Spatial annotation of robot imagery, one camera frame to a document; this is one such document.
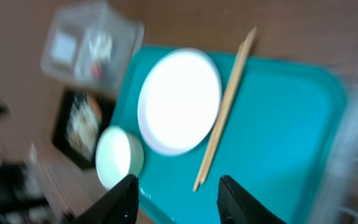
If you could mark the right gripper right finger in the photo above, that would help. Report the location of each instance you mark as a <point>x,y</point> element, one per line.
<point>237,206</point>

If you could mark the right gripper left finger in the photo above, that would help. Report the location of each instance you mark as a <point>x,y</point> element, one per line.
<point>119,205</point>

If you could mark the white bowl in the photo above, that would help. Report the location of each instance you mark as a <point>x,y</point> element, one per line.
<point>118,154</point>

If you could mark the peanut shells and rice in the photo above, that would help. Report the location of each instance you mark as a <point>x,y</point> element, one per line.
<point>82,127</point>

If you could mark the white tissue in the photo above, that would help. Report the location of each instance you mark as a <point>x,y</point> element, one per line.
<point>100,47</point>

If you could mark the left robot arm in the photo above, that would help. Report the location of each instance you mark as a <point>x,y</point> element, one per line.
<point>21,198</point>

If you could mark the black waste tray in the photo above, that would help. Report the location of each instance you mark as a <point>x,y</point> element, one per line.
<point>103,108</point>

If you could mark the teal serving tray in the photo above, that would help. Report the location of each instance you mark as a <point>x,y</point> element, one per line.
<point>275,145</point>

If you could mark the left wooden chopstick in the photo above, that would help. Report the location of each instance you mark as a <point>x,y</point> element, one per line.
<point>222,115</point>

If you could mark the wooden chopstick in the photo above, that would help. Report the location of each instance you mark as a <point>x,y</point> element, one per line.
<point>228,105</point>
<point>222,115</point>

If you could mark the large white plate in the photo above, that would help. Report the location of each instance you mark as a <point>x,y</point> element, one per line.
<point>179,101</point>

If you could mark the right wooden chopstick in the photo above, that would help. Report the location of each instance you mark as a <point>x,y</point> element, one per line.
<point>228,105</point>

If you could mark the clear plastic bin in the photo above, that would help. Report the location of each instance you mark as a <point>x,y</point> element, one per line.
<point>66,54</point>

